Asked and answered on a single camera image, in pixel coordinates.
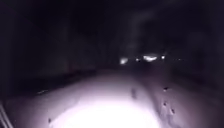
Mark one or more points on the grey paved road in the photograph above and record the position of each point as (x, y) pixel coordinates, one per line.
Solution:
(110, 88)

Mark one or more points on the dark roadside verge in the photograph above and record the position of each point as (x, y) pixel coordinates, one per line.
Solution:
(40, 81)
(186, 100)

